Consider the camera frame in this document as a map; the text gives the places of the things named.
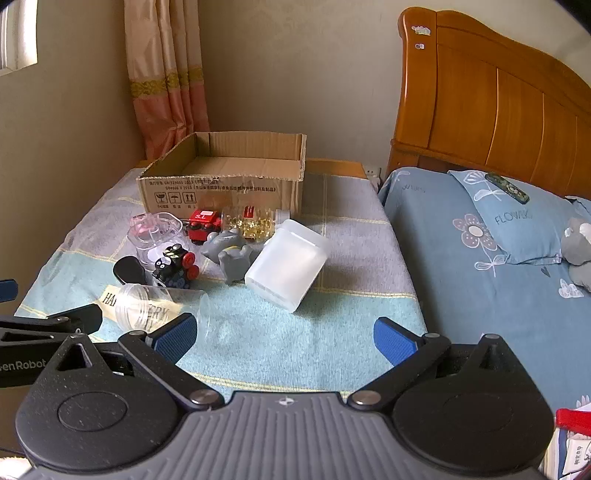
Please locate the dark remote control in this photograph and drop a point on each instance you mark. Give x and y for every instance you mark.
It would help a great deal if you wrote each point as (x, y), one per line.
(505, 187)

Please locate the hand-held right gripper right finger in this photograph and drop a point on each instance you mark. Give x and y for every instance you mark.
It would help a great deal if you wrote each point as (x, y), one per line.
(392, 340)

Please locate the grey plush toy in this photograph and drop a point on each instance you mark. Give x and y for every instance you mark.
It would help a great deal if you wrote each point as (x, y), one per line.
(579, 244)

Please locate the white wall socket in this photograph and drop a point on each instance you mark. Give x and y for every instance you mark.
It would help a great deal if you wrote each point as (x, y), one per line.
(372, 174)

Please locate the red toy truck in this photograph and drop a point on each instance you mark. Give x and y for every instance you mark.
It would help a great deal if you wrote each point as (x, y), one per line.
(203, 220)

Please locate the brown cardboard box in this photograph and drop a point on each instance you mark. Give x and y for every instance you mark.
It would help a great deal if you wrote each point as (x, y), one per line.
(221, 194)

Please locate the blue floral bed sheet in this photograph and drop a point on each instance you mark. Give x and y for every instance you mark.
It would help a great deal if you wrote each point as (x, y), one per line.
(438, 258)

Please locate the pink curtain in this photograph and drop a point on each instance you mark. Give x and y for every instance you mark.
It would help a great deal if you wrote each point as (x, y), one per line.
(161, 92)

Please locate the white translucent plastic box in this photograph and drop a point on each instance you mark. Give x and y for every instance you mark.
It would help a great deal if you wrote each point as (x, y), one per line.
(286, 267)

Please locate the grey and teal checked blanket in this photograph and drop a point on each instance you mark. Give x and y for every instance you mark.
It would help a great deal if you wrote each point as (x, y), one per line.
(351, 240)

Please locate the black round lid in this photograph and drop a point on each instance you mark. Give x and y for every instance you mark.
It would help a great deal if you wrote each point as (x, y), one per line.
(129, 271)

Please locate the blue floral pillow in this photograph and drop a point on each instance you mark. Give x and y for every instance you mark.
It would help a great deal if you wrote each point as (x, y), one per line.
(517, 221)

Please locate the clear heart-shaped container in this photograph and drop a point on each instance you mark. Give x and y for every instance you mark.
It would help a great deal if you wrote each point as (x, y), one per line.
(159, 247)

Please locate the wooden headboard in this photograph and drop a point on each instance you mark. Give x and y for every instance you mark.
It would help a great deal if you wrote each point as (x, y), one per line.
(485, 106)

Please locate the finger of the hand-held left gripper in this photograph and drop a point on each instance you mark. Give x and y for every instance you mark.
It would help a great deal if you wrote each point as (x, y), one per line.
(69, 318)
(7, 290)

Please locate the white printed packaging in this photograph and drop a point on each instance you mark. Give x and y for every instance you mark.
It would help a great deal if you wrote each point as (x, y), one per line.
(575, 454)

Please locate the grey toy animal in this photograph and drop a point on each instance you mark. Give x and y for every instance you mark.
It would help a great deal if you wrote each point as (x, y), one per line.
(222, 241)
(233, 271)

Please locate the red plastic item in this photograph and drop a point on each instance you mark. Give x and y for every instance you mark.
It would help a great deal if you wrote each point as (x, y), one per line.
(572, 419)

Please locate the clear plastic jar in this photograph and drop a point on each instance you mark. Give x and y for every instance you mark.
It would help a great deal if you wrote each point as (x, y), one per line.
(138, 309)

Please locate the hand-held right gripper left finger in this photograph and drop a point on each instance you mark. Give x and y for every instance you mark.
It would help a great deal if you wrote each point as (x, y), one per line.
(173, 338)

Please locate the clear jar of gold beads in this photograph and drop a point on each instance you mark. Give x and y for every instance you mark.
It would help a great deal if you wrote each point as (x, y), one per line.
(249, 224)

